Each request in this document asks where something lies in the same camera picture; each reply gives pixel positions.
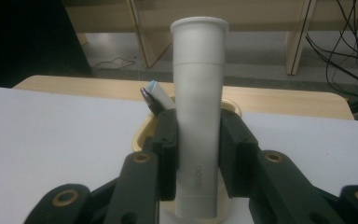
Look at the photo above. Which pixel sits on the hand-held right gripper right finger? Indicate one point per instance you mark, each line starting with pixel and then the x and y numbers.
pixel 236 149

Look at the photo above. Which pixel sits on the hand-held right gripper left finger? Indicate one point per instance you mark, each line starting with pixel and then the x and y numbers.
pixel 167 146

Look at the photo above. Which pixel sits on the beige pen holder cup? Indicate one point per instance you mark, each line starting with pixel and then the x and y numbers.
pixel 141 137

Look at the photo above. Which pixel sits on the white glue stick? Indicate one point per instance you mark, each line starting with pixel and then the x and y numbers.
pixel 199 93

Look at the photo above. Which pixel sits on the black panel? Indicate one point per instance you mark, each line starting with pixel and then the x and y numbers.
pixel 24 40

